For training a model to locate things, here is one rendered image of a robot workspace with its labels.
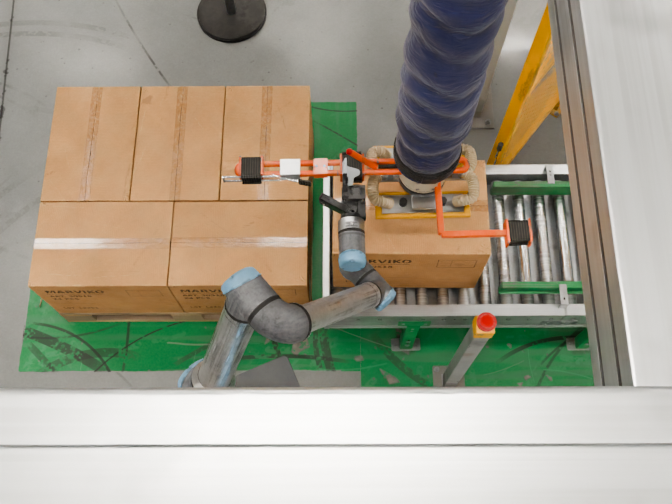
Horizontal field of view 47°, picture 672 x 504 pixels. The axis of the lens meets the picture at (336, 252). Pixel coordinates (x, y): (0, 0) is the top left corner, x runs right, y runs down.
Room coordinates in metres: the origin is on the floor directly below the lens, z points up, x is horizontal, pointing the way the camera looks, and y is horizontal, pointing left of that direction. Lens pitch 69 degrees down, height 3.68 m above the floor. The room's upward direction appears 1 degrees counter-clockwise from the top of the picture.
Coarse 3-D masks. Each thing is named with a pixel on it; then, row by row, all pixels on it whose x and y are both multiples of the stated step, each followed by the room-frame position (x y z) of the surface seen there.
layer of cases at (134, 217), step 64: (64, 128) 1.84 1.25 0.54; (128, 128) 1.84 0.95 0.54; (192, 128) 1.83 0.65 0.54; (256, 128) 1.83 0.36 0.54; (64, 192) 1.51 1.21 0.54; (128, 192) 1.51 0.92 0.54; (192, 192) 1.50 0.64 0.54; (256, 192) 1.50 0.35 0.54; (64, 256) 1.21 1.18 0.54; (128, 256) 1.20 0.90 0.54; (192, 256) 1.20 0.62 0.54; (256, 256) 1.19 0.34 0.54
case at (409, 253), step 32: (480, 160) 1.43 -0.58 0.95; (384, 192) 1.30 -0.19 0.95; (480, 192) 1.29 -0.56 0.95; (384, 224) 1.16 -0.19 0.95; (416, 224) 1.16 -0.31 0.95; (448, 224) 1.16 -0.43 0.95; (480, 224) 1.16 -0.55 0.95; (384, 256) 1.04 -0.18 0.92; (416, 256) 1.04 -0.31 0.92; (448, 256) 1.04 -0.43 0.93; (480, 256) 1.03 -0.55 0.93
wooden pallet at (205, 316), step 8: (312, 152) 1.91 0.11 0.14; (312, 168) 1.82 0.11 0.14; (312, 184) 1.73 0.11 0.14; (312, 192) 1.69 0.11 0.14; (312, 200) 1.65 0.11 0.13; (312, 208) 1.61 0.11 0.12; (312, 216) 1.57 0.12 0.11; (312, 224) 1.53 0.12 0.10; (312, 232) 1.49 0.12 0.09; (184, 312) 1.07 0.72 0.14; (208, 312) 1.07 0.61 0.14; (216, 312) 1.06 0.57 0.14; (72, 320) 1.07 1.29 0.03; (80, 320) 1.07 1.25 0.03; (88, 320) 1.07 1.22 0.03; (96, 320) 1.07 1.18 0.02; (104, 320) 1.07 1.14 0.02; (112, 320) 1.07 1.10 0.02; (120, 320) 1.07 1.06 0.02; (128, 320) 1.07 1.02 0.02; (136, 320) 1.07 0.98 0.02; (144, 320) 1.07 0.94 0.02; (152, 320) 1.07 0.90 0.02; (160, 320) 1.07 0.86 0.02; (168, 320) 1.07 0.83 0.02; (176, 320) 1.06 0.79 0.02; (184, 320) 1.06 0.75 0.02; (192, 320) 1.06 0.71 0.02; (200, 320) 1.06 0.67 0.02; (208, 320) 1.06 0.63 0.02; (216, 320) 1.06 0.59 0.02
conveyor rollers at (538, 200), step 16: (496, 208) 1.40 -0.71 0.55; (544, 208) 1.40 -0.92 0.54; (560, 208) 1.39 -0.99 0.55; (496, 224) 1.33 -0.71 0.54; (544, 224) 1.32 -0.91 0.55; (560, 224) 1.32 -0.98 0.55; (496, 240) 1.25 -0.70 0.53; (544, 240) 1.24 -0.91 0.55; (560, 240) 1.25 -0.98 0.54; (528, 256) 1.17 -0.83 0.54; (544, 256) 1.17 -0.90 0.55; (560, 256) 1.17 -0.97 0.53; (528, 272) 1.10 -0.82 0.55; (544, 272) 1.10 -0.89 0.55; (336, 288) 1.04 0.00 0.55; (400, 288) 1.04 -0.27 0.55; (416, 288) 1.04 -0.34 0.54; (464, 288) 1.03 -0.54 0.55; (480, 288) 1.03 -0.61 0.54; (400, 304) 0.96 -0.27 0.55; (416, 304) 0.97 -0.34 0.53; (448, 304) 0.96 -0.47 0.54
